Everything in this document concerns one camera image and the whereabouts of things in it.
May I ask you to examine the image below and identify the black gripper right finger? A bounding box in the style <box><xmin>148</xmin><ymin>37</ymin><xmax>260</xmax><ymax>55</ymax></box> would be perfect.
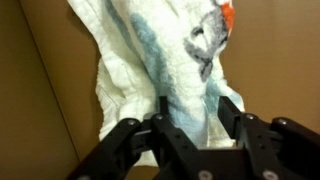
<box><xmin>218</xmin><ymin>96</ymin><xmax>320</xmax><ymax>180</ymax></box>

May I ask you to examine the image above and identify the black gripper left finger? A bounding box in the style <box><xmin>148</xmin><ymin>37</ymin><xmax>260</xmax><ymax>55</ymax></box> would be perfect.
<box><xmin>67</xmin><ymin>96</ymin><xmax>199</xmax><ymax>180</ymax></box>

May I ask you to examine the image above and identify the white blue patterned towel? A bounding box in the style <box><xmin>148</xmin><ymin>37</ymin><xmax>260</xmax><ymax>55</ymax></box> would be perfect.
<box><xmin>67</xmin><ymin>0</ymin><xmax>244</xmax><ymax>149</ymax></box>

